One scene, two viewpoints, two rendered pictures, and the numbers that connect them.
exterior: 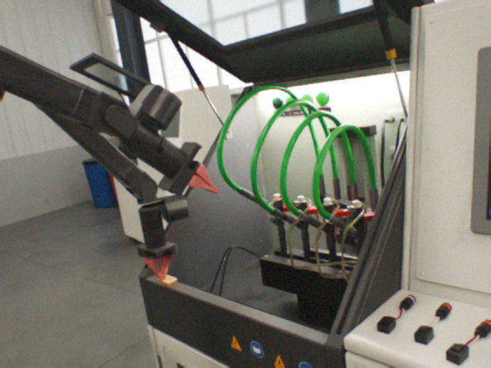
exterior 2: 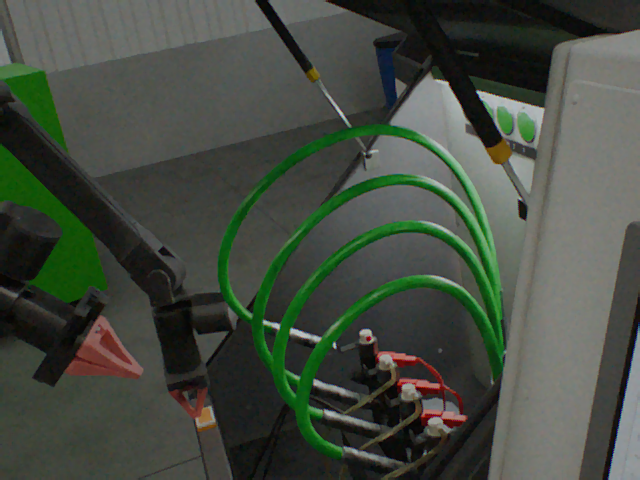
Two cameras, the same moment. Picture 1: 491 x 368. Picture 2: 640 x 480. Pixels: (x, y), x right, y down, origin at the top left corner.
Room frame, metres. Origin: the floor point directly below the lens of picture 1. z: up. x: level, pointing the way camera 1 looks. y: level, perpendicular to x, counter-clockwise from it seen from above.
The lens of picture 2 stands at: (0.28, -0.54, 1.65)
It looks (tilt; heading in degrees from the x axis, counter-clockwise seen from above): 21 degrees down; 31
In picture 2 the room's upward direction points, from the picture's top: 10 degrees counter-clockwise
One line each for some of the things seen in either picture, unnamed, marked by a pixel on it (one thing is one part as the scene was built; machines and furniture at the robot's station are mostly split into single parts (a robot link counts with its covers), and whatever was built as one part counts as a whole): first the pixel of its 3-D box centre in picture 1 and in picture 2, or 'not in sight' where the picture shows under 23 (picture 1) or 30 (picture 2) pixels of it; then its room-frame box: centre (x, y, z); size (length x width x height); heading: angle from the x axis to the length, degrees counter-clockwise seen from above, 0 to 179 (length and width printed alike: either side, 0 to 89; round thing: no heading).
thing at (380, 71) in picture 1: (323, 80); (523, 92); (1.31, -0.27, 1.43); 0.54 x 0.03 x 0.02; 43
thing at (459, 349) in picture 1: (472, 340); not in sight; (0.61, -0.32, 0.99); 0.12 x 0.02 x 0.02; 125
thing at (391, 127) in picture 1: (407, 155); not in sight; (1.13, -0.43, 1.20); 0.13 x 0.03 x 0.31; 43
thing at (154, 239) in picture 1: (154, 238); (181, 354); (1.12, 0.26, 1.08); 0.10 x 0.07 x 0.07; 43
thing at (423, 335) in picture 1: (434, 322); not in sight; (0.68, -0.29, 0.99); 0.12 x 0.02 x 0.02; 135
